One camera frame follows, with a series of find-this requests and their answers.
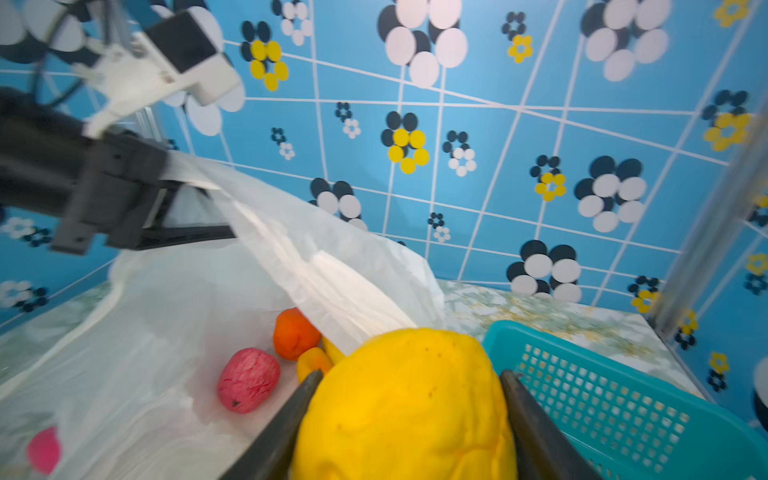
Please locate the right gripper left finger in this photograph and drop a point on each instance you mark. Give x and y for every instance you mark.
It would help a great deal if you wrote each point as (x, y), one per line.
(269, 456)

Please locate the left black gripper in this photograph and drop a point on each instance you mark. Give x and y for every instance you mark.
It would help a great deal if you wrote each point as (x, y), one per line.
(114, 187)

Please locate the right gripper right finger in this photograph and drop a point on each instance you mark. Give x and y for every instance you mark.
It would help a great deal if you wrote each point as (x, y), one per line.
(543, 452)

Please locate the pink red fruit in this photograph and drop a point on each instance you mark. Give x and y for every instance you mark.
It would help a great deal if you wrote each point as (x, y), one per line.
(247, 380)

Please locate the yellow orange round fruit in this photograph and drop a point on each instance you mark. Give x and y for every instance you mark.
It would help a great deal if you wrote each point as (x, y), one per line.
(314, 359)

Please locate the white translucent plastic bag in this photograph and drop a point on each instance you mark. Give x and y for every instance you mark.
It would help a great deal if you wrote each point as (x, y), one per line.
(131, 391)

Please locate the yellow lemon fruit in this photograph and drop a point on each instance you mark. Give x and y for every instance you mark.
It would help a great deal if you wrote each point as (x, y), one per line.
(409, 404)

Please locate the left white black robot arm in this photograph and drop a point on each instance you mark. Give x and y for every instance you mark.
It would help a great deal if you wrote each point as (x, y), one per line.
(29, 167)

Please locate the yellow banana fruit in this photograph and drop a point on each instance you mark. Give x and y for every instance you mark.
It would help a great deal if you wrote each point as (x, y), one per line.
(333, 353)

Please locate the teal plastic basket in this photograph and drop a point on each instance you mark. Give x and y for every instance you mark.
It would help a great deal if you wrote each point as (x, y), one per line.
(624, 423)

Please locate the pink panda plush toy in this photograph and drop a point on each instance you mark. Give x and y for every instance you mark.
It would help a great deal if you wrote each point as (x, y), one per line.
(44, 451)

